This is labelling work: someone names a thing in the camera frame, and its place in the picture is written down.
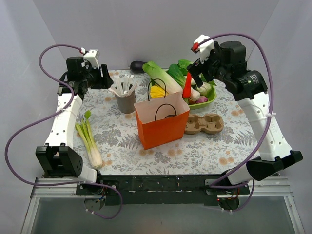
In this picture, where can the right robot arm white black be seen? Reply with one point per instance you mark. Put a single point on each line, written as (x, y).
(251, 93)

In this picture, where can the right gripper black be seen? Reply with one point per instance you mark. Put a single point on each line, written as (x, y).
(203, 67)

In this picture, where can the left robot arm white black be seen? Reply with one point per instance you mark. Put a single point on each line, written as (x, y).
(57, 156)

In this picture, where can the bok choy dark green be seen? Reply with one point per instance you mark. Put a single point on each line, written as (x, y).
(176, 74)

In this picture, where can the cardboard cup carrier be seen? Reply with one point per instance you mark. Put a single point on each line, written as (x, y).
(209, 123)

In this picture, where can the leafy green herb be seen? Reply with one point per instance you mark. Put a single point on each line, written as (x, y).
(212, 82)

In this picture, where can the aluminium frame rail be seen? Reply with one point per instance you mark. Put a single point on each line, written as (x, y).
(275, 186)

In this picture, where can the orange paper bag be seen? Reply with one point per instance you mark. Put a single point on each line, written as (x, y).
(153, 128)

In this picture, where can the napa cabbage long green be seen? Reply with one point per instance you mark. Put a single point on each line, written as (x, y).
(161, 77)

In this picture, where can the floral tablecloth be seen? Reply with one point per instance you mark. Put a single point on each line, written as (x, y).
(116, 137)

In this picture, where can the purple onion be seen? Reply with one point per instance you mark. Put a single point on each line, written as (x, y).
(202, 99)

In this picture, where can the green plastic basket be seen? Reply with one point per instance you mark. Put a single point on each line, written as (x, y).
(192, 104)

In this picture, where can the orange carrot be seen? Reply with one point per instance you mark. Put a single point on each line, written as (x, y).
(187, 86)

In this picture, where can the grey straw holder cup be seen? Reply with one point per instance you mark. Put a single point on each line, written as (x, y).
(126, 104)

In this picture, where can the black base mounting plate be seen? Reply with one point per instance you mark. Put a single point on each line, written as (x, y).
(164, 189)

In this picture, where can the white radish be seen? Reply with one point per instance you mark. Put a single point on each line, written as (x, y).
(194, 96)

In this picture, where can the green celery stalk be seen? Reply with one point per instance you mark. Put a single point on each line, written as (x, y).
(84, 130)

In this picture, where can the yellow cabbage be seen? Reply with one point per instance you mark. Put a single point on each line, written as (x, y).
(157, 92)

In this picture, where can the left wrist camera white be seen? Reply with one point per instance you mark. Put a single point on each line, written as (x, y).
(92, 57)

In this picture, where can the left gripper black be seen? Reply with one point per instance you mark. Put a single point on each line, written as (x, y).
(104, 76)

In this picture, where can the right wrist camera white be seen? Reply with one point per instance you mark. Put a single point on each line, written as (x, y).
(204, 48)

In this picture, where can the dark purple eggplant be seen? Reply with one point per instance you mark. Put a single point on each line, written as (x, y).
(137, 67)

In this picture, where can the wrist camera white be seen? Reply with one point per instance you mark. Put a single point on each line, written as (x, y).
(204, 48)
(92, 57)

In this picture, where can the pale green round cabbage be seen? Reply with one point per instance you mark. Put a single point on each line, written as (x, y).
(204, 89)

